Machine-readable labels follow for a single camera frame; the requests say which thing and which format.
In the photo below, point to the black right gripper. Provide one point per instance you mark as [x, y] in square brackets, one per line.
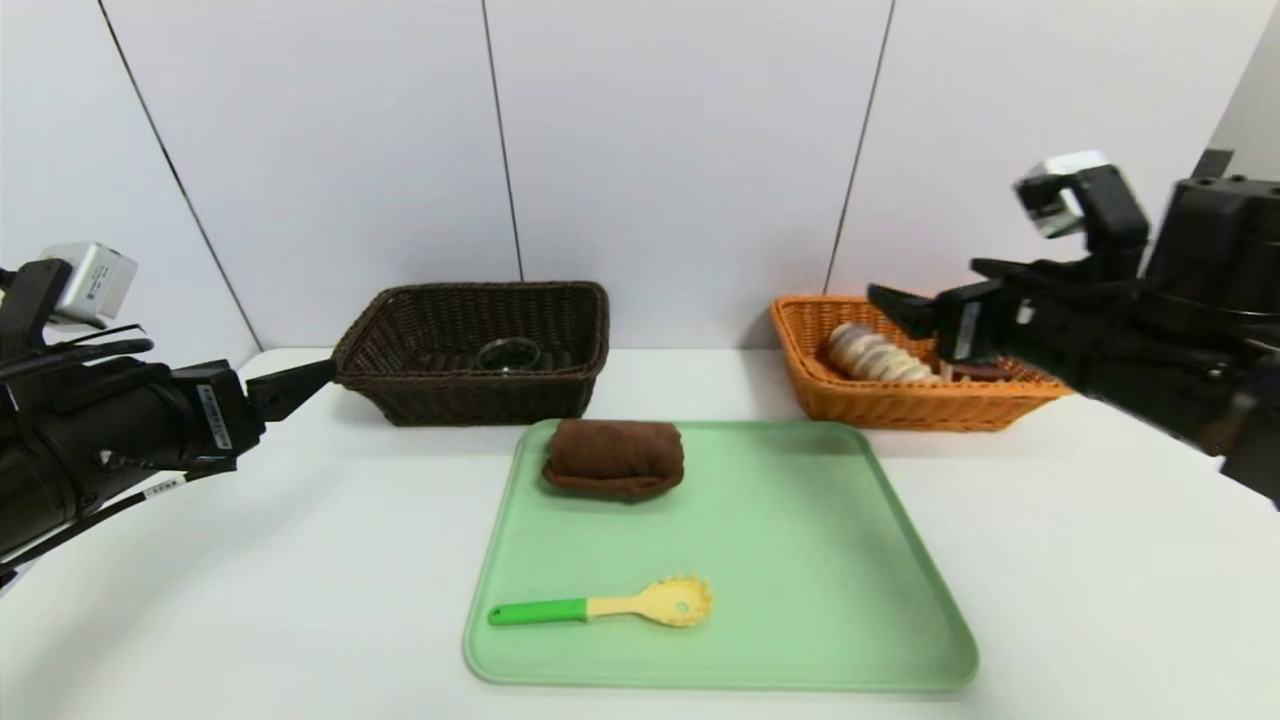
[966, 326]

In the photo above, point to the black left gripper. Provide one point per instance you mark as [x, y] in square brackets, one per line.
[222, 414]

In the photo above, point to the chocolate blueberry cake slice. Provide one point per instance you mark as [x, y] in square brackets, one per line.
[985, 373]

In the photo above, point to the striped twisted bread loaf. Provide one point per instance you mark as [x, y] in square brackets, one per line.
[880, 358]

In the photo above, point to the glass cup with black sleeve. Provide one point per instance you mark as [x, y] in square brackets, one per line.
[508, 358]

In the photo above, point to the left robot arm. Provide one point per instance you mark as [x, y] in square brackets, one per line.
[25, 470]

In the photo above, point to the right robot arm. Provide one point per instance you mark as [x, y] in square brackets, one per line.
[1220, 300]

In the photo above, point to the orange wicker basket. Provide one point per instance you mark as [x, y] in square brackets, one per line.
[880, 407]

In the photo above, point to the dark brown wicker basket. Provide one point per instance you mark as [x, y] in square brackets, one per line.
[440, 402]

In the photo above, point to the light green plastic tray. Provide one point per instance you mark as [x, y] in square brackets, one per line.
[780, 560]

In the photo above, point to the brown folded towel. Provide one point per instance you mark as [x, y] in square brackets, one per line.
[615, 452]

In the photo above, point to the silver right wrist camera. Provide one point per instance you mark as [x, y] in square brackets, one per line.
[1060, 195]

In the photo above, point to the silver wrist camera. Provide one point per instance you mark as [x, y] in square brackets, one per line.
[1060, 195]
[95, 280]

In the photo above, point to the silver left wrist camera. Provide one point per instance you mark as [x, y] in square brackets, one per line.
[95, 280]

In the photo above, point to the dark grey wall bracket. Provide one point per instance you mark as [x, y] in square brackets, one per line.
[1212, 163]

